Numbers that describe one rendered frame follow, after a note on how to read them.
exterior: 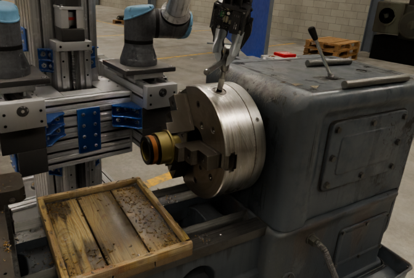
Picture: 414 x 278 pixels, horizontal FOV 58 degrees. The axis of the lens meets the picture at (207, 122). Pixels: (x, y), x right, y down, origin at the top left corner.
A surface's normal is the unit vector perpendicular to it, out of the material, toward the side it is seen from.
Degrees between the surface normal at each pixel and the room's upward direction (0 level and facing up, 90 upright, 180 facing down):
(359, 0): 90
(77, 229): 0
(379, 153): 90
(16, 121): 90
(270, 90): 49
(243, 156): 83
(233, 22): 99
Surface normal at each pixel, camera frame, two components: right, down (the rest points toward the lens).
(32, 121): 0.60, 0.32
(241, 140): 0.50, 0.00
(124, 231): 0.07, -0.94
